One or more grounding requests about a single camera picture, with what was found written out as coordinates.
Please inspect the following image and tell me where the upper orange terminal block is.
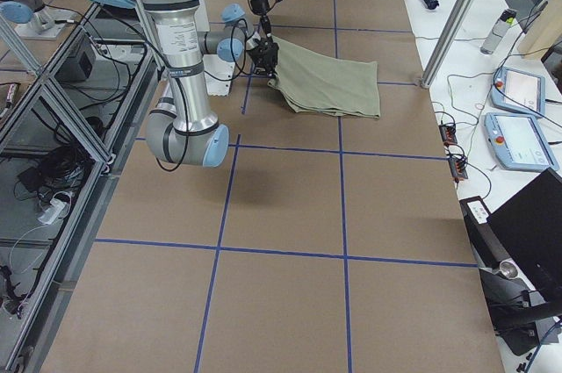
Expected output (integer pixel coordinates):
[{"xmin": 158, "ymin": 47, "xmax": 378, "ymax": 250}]
[{"xmin": 438, "ymin": 124, "xmax": 458, "ymax": 146}]

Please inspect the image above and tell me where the olive green long-sleeve shirt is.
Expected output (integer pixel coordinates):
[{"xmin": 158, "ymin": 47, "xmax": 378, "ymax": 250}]
[{"xmin": 269, "ymin": 38, "xmax": 381, "ymax": 118}]

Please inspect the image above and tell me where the white power strip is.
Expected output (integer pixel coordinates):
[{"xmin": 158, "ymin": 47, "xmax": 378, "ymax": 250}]
[{"xmin": 37, "ymin": 197, "xmax": 70, "ymax": 225}]

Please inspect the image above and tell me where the upper blue teach pendant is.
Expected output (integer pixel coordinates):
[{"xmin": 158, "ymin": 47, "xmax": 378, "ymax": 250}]
[{"xmin": 490, "ymin": 67, "xmax": 545, "ymax": 118}]

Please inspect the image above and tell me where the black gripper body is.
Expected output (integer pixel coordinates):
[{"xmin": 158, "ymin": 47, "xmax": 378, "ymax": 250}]
[{"xmin": 249, "ymin": 0, "xmax": 283, "ymax": 16}]

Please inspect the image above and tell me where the aluminium frame post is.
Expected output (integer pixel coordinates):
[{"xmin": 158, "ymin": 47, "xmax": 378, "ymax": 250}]
[{"xmin": 421, "ymin": 0, "xmax": 474, "ymax": 89}]

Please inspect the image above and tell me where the white side table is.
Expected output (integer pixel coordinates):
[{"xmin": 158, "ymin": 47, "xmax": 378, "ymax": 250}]
[{"xmin": 429, "ymin": 0, "xmax": 561, "ymax": 211}]

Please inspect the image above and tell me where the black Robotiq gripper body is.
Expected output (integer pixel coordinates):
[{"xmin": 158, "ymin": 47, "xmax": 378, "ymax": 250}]
[{"xmin": 247, "ymin": 38, "xmax": 279, "ymax": 73}]

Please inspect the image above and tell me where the lower blue teach pendant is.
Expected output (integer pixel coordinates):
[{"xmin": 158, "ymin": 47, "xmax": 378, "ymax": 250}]
[{"xmin": 484, "ymin": 112, "xmax": 559, "ymax": 172}]

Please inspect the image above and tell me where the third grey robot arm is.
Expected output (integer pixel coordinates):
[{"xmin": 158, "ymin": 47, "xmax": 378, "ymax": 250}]
[{"xmin": 1, "ymin": 0, "xmax": 76, "ymax": 39}]

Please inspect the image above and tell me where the black laptop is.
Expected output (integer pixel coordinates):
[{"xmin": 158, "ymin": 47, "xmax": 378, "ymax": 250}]
[{"xmin": 487, "ymin": 169, "xmax": 561, "ymax": 301}]

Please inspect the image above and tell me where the blue teach pendant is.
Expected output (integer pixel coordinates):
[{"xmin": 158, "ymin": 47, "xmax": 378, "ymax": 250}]
[
  {"xmin": 484, "ymin": 112, "xmax": 559, "ymax": 172},
  {"xmin": 490, "ymin": 67, "xmax": 545, "ymax": 118}
]

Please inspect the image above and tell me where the black control box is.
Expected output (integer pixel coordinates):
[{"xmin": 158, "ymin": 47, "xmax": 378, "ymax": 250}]
[{"xmin": 55, "ymin": 37, "xmax": 96, "ymax": 82}]

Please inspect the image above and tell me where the aluminium frame rail structure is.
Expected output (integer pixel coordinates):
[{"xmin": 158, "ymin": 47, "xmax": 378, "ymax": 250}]
[{"xmin": 1, "ymin": 4, "xmax": 157, "ymax": 372}]

